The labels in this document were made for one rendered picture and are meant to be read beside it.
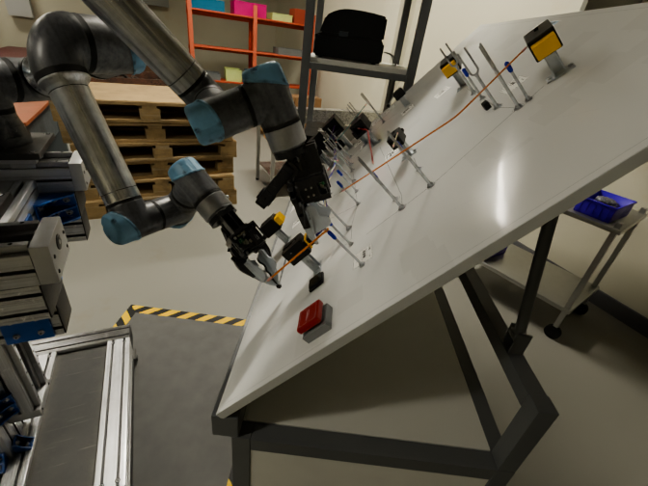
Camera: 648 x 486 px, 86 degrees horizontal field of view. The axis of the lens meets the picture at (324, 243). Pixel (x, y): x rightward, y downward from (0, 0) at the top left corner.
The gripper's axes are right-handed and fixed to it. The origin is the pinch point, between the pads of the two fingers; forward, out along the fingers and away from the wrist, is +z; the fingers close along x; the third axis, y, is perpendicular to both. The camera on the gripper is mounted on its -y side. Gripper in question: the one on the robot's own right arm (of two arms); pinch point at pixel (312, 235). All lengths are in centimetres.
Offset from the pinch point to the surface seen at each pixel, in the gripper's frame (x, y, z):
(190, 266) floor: 144, -121, 62
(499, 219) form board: -25.9, 30.4, -6.3
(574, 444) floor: 34, 77, 161
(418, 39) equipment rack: 92, 52, -28
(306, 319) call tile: -22.4, -2.1, 4.9
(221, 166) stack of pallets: 254, -108, 20
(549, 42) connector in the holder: -4, 50, -23
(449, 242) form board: -23.4, 23.9, -3.3
